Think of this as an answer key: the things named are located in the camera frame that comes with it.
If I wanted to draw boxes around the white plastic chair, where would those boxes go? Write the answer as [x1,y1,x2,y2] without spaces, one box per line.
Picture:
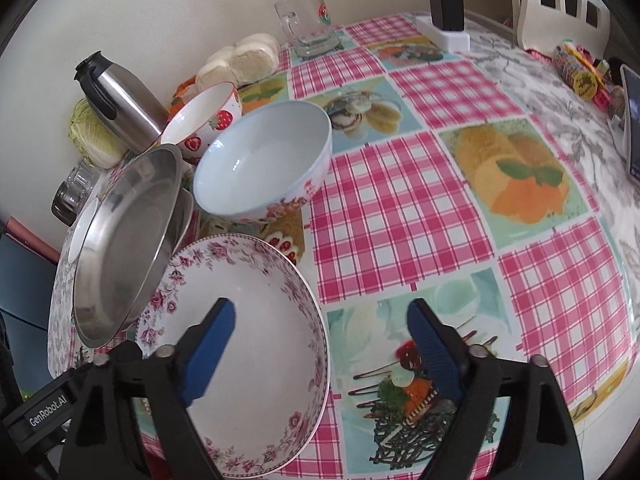
[447,0,612,56]

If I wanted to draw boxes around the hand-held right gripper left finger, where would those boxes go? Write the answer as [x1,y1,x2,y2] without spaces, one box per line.
[59,298,237,480]

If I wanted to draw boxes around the white bowl with floral outside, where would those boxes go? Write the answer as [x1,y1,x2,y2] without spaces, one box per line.
[192,100,333,225]

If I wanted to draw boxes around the stainless steel plate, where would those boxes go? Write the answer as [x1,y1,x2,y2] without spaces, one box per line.
[72,144,185,350]

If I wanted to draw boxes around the glass pitcher with brown lid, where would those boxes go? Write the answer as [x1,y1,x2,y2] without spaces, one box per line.
[51,170,98,226]

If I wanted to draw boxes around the napa cabbage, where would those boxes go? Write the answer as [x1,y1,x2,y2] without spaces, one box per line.
[69,97,126,170]

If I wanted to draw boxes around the stainless steel thermos jug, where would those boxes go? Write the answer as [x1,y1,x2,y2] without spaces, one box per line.
[74,50,171,153]

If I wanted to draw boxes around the tablet with screen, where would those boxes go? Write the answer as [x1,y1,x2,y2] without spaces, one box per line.
[619,64,640,181]

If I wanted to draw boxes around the strawberry print bowl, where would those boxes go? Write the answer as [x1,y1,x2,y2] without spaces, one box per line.
[160,81,244,166]

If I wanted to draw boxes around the glass mug with strawberry print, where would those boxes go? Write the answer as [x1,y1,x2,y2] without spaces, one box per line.
[274,0,343,58]

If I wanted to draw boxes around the pink checked tablecloth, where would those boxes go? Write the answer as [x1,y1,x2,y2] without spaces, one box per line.
[47,12,633,480]

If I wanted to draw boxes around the pink floral white plate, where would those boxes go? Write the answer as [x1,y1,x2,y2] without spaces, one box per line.
[136,234,331,479]

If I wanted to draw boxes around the colourful candy packets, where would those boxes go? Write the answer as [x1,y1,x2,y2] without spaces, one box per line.
[552,40,613,106]

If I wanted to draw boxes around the white power strip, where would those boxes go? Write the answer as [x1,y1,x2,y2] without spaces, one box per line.
[415,14,471,52]

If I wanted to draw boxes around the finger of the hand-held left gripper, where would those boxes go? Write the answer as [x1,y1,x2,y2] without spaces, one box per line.
[0,364,96,456]

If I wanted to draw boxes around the orange snack packet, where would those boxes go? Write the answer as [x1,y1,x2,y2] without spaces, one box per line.
[170,76,201,121]

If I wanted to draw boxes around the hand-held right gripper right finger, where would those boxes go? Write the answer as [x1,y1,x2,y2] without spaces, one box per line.
[406,298,586,480]

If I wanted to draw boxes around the black charger adapter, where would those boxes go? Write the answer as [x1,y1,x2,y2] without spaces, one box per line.
[428,0,466,31]

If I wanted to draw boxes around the clear drinking glass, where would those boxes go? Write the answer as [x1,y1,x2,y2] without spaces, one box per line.
[70,157,103,186]

